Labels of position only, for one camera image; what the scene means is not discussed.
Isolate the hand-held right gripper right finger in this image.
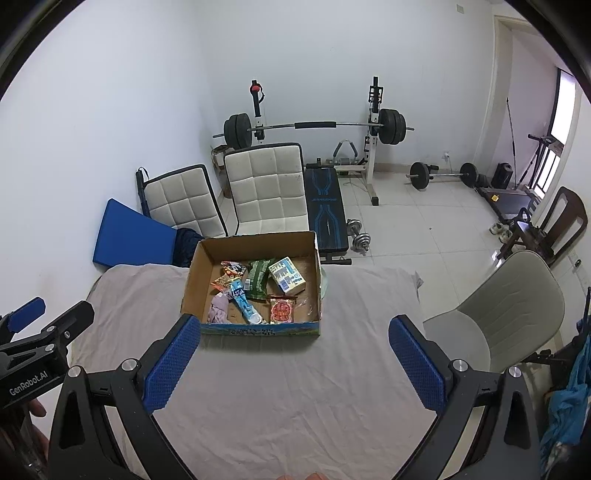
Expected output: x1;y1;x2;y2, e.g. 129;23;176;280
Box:
389;315;542;480

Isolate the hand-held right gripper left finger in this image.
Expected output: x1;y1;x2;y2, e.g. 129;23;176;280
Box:
47;313;202;480

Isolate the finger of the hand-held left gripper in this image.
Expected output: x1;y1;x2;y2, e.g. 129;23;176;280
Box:
0;296;46;334
34;300;95;352

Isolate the purple cloth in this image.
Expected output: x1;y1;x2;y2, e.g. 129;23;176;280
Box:
206;292;232;324

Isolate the long blue snack packet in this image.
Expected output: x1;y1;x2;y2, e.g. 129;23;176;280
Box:
226;281;264;325

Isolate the orange snack packet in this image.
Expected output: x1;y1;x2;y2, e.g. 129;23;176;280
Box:
211;261;247;294

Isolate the green snack packet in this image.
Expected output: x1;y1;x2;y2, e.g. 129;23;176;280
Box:
242;258;276;301

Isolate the red snack packet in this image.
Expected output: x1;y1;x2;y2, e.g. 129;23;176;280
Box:
267;295;296;324

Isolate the white and blue tissue pack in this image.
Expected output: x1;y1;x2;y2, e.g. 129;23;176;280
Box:
268;256;307;295

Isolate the person's left hand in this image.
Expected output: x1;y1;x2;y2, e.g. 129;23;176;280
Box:
18;400;49;468

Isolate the blue foam mat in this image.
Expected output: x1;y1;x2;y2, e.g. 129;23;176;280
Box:
92;198;178;269

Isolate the grey tablecloth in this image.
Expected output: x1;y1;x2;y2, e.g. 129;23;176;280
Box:
69;264;426;480

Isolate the grey plastic chair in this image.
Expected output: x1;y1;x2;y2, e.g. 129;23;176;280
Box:
422;250;566;374

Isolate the dark blue cloth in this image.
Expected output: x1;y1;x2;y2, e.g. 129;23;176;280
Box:
173;227;205;268

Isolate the small white padded chair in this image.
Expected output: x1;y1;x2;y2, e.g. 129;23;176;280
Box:
143;164;228;240

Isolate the blue jacket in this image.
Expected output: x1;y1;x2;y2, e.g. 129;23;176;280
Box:
540;337;591;467

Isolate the black and blue weight bench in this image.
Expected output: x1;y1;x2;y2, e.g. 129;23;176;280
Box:
302;157;352;266

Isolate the treadmill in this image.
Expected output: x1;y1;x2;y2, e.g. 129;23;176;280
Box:
475;134;564;222

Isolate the short barbell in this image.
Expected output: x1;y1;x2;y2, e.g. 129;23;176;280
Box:
406;161;477;190

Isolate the white bench press rack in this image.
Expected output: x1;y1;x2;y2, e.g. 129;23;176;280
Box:
249;76;386;206

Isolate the large white padded chair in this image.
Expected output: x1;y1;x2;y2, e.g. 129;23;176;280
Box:
224;142;310;236

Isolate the small brown cardboard box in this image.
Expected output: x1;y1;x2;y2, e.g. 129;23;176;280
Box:
211;144;232;199

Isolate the brown wooden chair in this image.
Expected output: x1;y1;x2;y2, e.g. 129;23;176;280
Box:
498;186;588;268

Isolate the thin black leaning pole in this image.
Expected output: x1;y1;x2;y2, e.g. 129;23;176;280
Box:
505;97;518;176

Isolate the barbell with black plates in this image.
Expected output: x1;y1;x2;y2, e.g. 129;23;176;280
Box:
212;108;415;151

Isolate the window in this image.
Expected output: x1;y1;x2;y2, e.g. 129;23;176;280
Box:
547;67;578;144

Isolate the black strapped pole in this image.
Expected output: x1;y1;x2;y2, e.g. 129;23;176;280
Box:
135;168;151;216

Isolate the grey triangular cable handle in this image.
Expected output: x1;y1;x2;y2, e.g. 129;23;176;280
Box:
333;140;360;163

